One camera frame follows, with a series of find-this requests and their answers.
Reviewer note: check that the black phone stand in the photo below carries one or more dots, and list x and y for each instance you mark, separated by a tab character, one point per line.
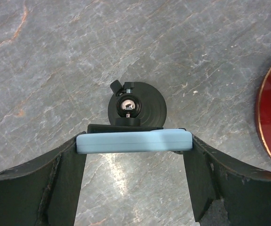
134	107

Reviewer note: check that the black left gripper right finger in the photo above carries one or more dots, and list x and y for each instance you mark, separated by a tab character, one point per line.
225	191

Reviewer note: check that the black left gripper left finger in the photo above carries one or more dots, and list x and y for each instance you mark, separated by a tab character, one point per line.
43	191

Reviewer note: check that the phone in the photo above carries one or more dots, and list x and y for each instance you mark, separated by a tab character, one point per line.
161	140

